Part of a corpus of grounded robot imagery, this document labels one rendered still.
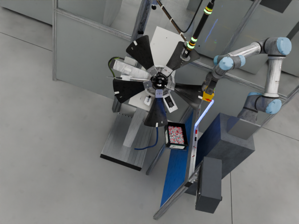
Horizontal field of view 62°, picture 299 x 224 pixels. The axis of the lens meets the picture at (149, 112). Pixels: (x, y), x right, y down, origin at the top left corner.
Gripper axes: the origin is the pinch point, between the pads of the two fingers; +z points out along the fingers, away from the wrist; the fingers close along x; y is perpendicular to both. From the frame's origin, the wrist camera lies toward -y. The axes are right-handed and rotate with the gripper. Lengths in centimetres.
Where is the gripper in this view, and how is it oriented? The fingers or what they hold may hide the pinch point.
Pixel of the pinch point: (203, 90)
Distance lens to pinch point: 187.7
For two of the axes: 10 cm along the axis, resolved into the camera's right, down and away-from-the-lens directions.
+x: -9.3, -3.7, -0.6
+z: -2.2, 3.9, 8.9
